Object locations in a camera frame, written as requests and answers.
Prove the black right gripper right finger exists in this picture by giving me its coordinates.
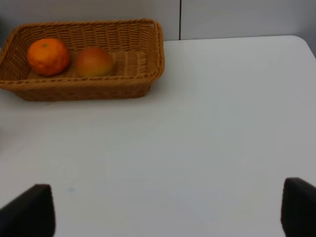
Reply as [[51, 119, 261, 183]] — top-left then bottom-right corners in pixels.
[[280, 178, 316, 237]]

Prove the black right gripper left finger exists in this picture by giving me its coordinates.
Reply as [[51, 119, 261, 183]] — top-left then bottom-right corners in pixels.
[[0, 184, 56, 237]]

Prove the light brown wicker basket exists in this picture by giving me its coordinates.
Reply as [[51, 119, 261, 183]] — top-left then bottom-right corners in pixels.
[[0, 19, 165, 101]]

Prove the red yellow apple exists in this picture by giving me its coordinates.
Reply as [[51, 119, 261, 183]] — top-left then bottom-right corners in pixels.
[[76, 47, 114, 77]]

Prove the orange mandarin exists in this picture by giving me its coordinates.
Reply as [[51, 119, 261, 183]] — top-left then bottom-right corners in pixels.
[[27, 38, 70, 77]]

